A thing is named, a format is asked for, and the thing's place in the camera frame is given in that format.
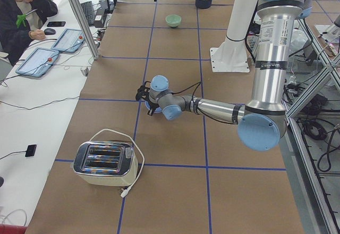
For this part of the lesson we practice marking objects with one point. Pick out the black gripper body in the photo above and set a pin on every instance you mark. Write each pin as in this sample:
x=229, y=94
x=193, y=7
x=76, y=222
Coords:
x=152, y=104

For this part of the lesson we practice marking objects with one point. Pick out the blue bowl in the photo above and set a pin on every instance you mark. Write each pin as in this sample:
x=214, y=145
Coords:
x=159, y=110

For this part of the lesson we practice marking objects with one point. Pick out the green bowl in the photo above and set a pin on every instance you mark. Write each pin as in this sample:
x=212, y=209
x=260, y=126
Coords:
x=173, y=20

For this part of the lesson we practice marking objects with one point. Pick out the cream toaster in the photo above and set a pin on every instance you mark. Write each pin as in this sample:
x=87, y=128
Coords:
x=106, y=163

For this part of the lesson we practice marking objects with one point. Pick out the black keyboard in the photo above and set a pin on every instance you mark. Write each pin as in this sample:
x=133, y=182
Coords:
x=88, y=11

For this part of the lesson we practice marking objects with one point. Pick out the blue teach pendant far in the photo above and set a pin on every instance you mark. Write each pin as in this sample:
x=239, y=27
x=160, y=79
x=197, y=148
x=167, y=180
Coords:
x=69, y=41

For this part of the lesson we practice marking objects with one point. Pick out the blue teach pendant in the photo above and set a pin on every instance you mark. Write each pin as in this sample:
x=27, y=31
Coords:
x=69, y=41
x=38, y=62

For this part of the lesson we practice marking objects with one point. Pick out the black smartphone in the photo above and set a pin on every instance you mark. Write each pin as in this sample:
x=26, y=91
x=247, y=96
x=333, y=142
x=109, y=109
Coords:
x=56, y=24

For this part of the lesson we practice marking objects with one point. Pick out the black computer mouse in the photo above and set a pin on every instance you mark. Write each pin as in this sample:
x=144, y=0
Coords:
x=49, y=31

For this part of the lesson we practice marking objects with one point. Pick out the blue teach pendant near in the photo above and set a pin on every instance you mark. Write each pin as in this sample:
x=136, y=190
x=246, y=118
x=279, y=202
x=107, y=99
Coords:
x=38, y=62

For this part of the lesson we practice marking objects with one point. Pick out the seated person in black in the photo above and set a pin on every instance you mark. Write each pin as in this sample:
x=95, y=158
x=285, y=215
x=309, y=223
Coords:
x=21, y=23

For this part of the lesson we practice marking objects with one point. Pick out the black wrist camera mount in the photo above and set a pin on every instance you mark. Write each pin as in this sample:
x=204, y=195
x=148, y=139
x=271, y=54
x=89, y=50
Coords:
x=143, y=92

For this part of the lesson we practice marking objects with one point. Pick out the aluminium frame post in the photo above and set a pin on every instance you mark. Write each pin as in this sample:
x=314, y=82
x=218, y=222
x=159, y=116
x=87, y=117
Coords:
x=81, y=19

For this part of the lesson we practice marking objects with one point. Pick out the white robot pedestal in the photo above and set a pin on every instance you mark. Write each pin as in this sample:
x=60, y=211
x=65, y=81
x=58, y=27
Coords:
x=231, y=55

